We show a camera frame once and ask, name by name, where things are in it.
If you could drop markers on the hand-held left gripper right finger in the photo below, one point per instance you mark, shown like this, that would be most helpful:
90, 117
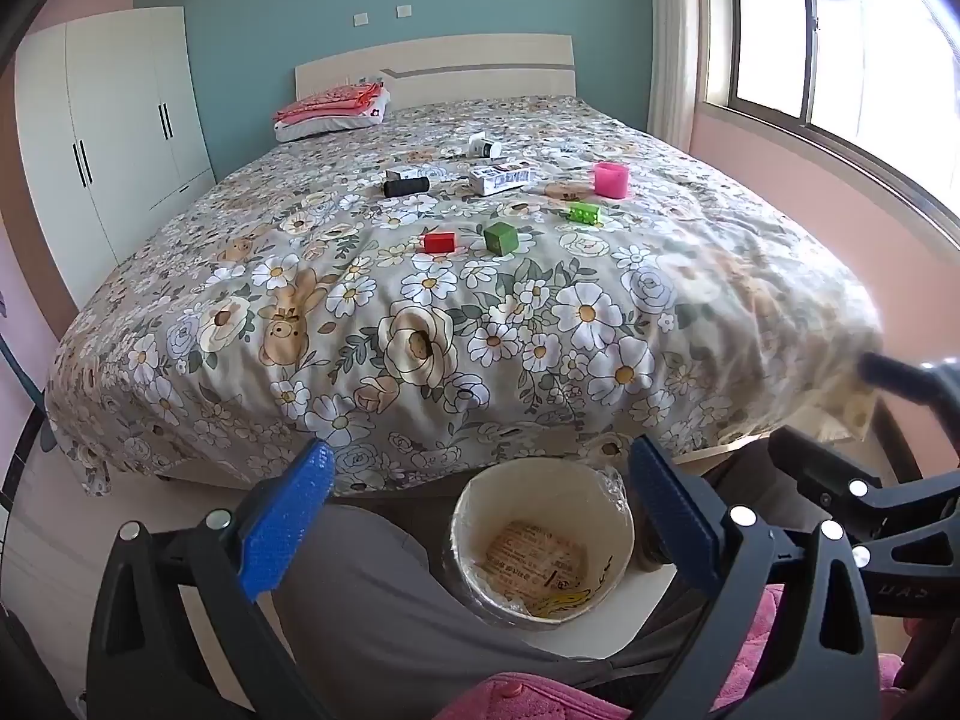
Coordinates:
675, 517

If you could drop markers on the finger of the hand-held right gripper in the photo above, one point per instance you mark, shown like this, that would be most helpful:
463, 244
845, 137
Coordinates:
937, 390
817, 472

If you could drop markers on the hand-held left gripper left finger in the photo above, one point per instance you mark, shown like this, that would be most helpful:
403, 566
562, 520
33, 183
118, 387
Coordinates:
289, 517

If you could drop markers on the white paper trash bin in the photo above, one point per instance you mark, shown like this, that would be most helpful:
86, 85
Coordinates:
525, 495

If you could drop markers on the white carton with barcode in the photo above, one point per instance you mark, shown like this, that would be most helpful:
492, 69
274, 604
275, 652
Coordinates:
405, 172

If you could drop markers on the white milk carton rainbow stripe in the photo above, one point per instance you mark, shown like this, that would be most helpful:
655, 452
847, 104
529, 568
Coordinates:
499, 178

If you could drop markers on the pink quilted cushion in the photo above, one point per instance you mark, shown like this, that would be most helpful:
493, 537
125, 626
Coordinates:
525, 697

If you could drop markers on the floral bed sheet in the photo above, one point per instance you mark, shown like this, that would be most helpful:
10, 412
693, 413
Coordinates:
450, 330

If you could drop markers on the red block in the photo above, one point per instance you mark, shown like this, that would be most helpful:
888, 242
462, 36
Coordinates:
439, 242

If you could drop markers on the green dice block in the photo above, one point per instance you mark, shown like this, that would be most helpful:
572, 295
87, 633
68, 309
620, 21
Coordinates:
585, 213

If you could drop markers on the green cube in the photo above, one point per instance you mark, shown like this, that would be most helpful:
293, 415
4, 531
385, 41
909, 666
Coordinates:
501, 238

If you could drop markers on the pink cup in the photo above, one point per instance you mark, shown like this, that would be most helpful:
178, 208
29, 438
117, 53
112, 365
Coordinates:
611, 180

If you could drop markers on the black cylinder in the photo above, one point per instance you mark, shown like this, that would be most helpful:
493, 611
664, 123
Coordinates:
405, 187

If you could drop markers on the window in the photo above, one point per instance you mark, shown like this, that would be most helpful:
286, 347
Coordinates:
862, 37

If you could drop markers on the white pillow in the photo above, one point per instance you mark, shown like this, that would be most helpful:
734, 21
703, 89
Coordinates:
330, 126

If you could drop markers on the pink folded cloth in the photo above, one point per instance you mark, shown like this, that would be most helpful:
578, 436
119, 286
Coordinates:
322, 101

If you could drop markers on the white yogurt cup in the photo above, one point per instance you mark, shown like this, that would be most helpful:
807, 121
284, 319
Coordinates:
482, 146

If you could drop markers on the white wardrobe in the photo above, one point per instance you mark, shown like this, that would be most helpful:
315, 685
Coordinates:
112, 127

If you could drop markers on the white curtain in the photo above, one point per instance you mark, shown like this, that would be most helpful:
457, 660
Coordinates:
675, 37

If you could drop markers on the white bed headboard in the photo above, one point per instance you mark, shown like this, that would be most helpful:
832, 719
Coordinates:
480, 67

